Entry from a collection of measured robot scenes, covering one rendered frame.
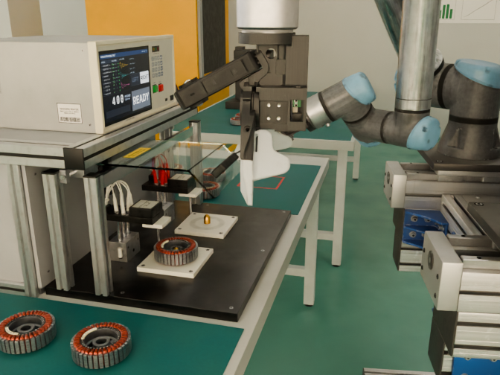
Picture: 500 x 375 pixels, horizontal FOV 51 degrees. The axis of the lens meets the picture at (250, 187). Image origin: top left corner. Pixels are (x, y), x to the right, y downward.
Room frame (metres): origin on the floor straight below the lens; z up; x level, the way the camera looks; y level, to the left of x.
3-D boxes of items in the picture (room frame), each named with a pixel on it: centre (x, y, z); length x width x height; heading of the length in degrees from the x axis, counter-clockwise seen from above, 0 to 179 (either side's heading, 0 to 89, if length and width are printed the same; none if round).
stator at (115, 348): (0.86, 0.29, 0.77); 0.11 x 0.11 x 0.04
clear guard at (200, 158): (1.19, 0.20, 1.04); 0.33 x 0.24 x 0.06; 75
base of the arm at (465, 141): (1.30, -0.57, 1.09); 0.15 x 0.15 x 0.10
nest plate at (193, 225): (1.45, 0.13, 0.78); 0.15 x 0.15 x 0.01; 75
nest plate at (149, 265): (1.21, 0.19, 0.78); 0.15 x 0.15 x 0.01; 75
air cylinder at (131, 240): (1.25, 0.33, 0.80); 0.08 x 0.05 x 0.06; 165
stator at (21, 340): (0.90, 0.45, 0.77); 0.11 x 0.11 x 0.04
